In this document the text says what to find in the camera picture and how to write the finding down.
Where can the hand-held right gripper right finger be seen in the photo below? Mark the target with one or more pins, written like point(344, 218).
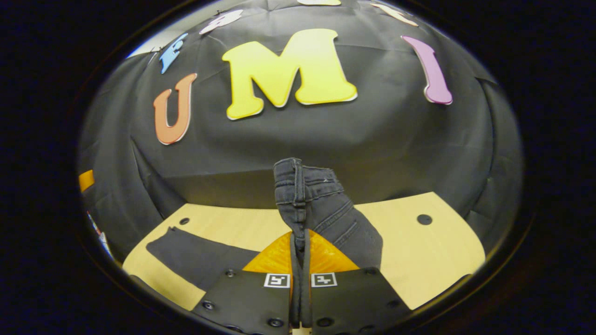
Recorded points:
point(354, 302)

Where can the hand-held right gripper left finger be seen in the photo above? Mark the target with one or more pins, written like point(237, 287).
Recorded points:
point(247, 302)

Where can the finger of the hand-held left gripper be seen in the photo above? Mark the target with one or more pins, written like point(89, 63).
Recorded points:
point(86, 180)

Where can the black jeans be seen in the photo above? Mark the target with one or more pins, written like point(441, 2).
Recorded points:
point(321, 209)

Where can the black backdrop cloth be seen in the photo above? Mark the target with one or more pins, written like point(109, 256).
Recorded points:
point(363, 139)

